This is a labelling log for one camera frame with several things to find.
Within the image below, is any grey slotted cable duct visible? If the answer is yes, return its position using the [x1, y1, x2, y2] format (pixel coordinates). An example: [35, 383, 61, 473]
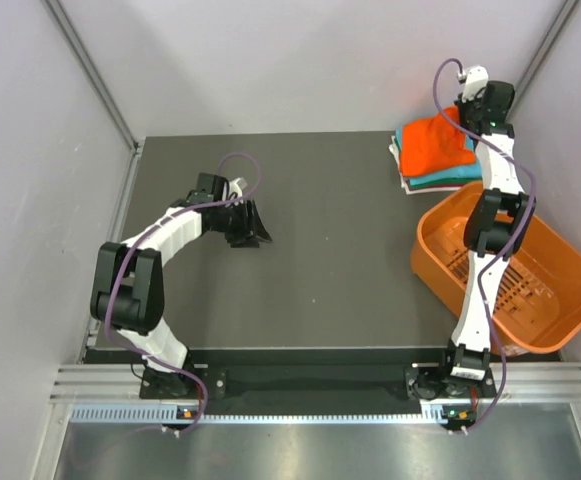
[70, 404, 469, 426]

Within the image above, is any folded white t shirt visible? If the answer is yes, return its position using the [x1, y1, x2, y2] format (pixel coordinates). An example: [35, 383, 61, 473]
[388, 133, 471, 197]

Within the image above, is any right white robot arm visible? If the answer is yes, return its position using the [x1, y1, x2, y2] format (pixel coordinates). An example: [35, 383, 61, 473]
[436, 78, 536, 396]

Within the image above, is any orange plastic basket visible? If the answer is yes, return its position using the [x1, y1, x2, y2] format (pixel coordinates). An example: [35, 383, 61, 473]
[411, 182, 581, 356]

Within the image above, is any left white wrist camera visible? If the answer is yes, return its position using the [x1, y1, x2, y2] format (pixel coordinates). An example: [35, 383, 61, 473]
[225, 177, 248, 200]

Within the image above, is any folded green t shirt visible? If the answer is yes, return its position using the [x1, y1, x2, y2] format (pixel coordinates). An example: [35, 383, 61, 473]
[405, 174, 482, 189]

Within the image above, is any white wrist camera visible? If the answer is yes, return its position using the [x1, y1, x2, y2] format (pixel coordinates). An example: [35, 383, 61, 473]
[457, 65, 489, 103]
[225, 177, 248, 200]

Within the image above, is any aluminium frame rail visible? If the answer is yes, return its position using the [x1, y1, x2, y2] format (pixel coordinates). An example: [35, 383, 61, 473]
[41, 0, 139, 152]

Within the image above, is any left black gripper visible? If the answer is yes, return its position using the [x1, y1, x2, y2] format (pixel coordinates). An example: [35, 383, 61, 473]
[214, 198, 271, 248]

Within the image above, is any orange t shirt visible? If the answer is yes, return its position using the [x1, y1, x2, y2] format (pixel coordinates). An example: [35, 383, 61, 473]
[396, 106, 476, 177]

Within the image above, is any folded cyan t shirt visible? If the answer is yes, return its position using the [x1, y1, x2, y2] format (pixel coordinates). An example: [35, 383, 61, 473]
[401, 136, 482, 186]

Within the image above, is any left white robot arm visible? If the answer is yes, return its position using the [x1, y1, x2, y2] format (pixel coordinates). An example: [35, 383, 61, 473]
[90, 173, 272, 398]

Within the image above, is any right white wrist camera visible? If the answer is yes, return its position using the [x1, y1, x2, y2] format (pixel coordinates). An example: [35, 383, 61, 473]
[457, 65, 489, 103]

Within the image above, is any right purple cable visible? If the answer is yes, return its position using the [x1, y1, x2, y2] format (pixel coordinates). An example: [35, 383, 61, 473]
[432, 58, 539, 434]

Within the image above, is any purple cable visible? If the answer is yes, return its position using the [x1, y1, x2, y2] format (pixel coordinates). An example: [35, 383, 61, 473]
[432, 58, 539, 434]
[104, 152, 262, 434]

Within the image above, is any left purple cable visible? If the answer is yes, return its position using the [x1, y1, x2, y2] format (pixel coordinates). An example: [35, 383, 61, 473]
[104, 152, 262, 434]

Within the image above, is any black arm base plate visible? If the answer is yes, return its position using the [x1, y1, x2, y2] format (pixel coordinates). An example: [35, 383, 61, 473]
[138, 347, 499, 416]

